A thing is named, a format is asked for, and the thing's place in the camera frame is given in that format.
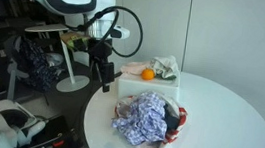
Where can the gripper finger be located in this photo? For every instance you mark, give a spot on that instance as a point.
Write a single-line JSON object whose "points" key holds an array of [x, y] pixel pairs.
{"points": [[96, 69], [107, 77]]}

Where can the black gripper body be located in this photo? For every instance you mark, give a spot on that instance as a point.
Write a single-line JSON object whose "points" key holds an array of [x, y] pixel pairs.
{"points": [[100, 52]]}

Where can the purple floral clothing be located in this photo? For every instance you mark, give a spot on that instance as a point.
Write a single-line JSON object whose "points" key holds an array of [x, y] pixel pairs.
{"points": [[144, 119]]}

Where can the dark navy clothing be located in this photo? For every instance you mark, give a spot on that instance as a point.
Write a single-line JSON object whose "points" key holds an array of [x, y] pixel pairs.
{"points": [[170, 120]]}

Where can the white plastic storage container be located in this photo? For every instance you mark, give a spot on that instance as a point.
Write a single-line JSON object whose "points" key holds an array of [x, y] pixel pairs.
{"points": [[127, 85]]}

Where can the white red plastic shopping bag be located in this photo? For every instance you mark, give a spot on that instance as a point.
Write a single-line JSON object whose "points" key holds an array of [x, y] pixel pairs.
{"points": [[181, 118]]}

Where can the pink cloth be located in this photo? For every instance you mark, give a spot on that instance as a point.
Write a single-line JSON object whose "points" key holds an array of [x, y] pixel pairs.
{"points": [[133, 68]]}

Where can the orange fruit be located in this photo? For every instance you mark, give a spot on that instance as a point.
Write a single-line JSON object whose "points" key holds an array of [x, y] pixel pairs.
{"points": [[148, 74]]}

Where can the dark floral garment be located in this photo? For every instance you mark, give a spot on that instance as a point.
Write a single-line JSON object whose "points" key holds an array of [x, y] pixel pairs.
{"points": [[36, 63]]}

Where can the white and green cloth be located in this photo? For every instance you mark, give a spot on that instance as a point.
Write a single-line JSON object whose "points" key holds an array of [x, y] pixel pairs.
{"points": [[167, 66]]}

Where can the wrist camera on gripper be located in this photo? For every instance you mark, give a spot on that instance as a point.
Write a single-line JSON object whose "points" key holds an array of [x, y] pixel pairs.
{"points": [[76, 41]]}

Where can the white pedestal side table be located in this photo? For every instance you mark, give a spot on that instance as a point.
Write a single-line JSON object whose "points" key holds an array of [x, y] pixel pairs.
{"points": [[72, 84]]}

